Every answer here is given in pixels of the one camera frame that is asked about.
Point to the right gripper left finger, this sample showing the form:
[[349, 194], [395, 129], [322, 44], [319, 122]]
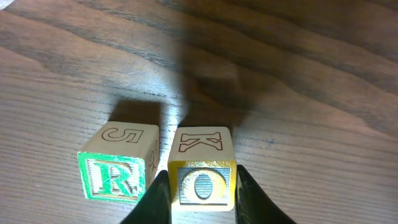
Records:
[[155, 206]]

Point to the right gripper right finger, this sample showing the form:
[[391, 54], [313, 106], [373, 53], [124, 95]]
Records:
[[252, 204]]

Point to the green R block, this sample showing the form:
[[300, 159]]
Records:
[[119, 162]]

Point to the yellow O block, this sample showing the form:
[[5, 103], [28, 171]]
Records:
[[202, 169]]

